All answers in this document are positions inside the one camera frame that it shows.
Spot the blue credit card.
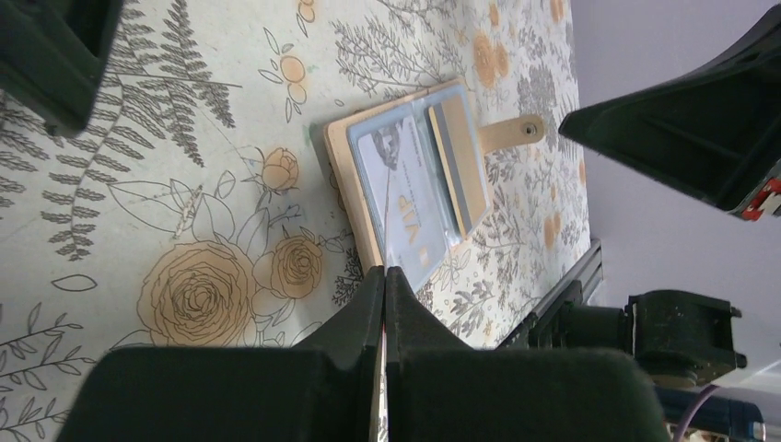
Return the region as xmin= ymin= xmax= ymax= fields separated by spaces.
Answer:
xmin=353 ymin=116 xmax=449 ymax=290

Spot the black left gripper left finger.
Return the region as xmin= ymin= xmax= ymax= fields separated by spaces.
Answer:
xmin=58 ymin=266 xmax=385 ymax=441

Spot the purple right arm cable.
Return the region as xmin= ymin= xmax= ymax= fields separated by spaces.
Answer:
xmin=670 ymin=384 xmax=721 ymax=442

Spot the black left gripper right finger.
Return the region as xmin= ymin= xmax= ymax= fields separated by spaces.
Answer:
xmin=385 ymin=267 xmax=670 ymax=441

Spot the gold credit card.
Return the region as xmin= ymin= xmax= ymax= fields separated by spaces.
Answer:
xmin=428 ymin=95 xmax=490 ymax=238

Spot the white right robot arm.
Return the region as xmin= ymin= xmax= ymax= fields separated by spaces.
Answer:
xmin=502 ymin=6 xmax=780 ymax=440

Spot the floral patterned table mat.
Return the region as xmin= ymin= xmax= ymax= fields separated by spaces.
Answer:
xmin=1 ymin=1 xmax=589 ymax=441

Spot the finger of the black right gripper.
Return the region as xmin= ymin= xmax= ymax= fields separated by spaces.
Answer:
xmin=558 ymin=6 xmax=780 ymax=220

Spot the tan leather card holder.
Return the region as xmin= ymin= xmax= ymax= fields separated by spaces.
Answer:
xmin=323 ymin=78 xmax=544 ymax=290

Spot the black card box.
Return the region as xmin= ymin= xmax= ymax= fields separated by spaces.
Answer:
xmin=1 ymin=0 xmax=123 ymax=137

